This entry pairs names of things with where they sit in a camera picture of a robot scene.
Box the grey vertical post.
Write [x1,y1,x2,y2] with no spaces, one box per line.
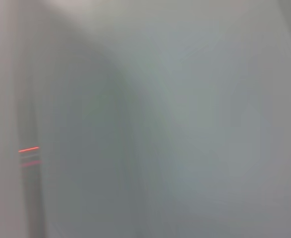
[17,74,46,238]

